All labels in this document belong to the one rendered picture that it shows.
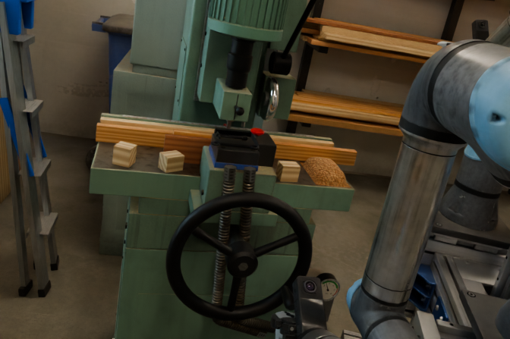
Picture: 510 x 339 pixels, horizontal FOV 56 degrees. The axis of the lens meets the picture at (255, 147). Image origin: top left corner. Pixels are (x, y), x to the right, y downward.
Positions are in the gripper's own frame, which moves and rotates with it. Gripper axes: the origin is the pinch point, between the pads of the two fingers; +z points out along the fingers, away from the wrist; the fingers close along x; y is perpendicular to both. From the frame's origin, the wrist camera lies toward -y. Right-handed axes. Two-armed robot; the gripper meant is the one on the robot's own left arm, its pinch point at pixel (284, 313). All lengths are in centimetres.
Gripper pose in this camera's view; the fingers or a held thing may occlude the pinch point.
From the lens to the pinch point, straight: 98.8
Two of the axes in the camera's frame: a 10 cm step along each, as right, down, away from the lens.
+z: -2.1, 1.3, 9.7
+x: 9.7, 1.4, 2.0
